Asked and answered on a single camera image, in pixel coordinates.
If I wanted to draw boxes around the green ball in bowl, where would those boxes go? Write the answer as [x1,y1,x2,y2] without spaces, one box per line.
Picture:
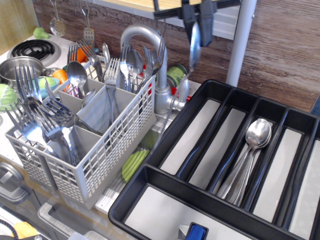
[38,76,60,89]

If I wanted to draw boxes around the black cutlery tray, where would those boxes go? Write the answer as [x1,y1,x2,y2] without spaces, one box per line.
[108,80,320,240]

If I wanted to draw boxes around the green toy can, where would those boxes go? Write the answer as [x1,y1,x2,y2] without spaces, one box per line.
[166,64,187,88]

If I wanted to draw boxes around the steel fork front left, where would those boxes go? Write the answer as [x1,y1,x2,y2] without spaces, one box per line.
[5,105,48,148]

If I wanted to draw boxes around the silver toy faucet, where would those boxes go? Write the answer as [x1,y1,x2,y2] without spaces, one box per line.
[120,24,186,114]

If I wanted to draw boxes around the black stove burner coil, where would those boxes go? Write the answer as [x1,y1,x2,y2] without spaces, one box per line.
[10,39,56,60]

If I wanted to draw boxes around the steel forks at faucet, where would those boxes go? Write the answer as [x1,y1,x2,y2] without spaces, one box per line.
[144,37,166,77]

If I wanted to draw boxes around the steel fork far left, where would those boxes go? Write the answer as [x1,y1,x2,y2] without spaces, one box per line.
[14,62,42,101]

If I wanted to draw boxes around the big steel spoon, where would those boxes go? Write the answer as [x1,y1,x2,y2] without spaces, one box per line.
[150,21,201,154]

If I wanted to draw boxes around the green toy broccoli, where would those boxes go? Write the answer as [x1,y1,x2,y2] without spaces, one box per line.
[33,27,50,40]

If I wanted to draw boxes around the steel pot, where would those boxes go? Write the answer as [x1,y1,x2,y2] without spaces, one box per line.
[0,56,49,89]

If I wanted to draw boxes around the green striped toy vegetable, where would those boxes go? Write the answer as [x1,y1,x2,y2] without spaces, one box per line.
[121,150,150,183]

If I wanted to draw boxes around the round wooden shelf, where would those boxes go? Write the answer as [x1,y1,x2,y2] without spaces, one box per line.
[99,0,235,13]

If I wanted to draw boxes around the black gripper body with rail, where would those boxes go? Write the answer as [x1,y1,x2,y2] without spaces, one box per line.
[153,0,242,20]

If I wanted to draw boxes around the steel fork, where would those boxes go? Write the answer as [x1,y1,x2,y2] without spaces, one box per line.
[14,62,42,101]
[24,96,76,163]
[5,105,48,148]

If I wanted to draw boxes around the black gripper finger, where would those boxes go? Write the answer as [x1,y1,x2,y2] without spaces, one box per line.
[181,0,197,29]
[198,0,214,47]

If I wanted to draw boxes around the grey plastic cutlery basket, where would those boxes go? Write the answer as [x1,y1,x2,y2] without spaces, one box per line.
[5,78,156,209]

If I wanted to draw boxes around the yellow toy at bottom left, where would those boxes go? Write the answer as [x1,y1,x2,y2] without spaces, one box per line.
[13,222,38,240]

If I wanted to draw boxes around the steel fork front middle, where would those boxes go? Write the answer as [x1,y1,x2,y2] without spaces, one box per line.
[24,96,76,163]

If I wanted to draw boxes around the steel spoon in basket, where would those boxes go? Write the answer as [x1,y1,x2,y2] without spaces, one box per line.
[66,61,88,99]

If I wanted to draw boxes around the green toy cabbage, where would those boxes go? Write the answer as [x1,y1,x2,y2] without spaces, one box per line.
[0,83,18,111]

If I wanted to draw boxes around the orange toy carrot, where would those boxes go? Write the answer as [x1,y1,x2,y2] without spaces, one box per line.
[52,69,68,85]

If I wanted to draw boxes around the stack of steel spoons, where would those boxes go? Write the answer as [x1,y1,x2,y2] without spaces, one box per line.
[216,118,272,206]

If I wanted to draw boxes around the blue object at bottom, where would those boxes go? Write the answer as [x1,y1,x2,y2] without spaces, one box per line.
[177,222,209,240]

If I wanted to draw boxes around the hanging skimmer ladle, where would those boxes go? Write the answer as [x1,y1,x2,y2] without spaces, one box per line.
[49,0,66,38]

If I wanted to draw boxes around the hanging small spatula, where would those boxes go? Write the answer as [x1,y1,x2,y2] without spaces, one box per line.
[79,0,95,48]

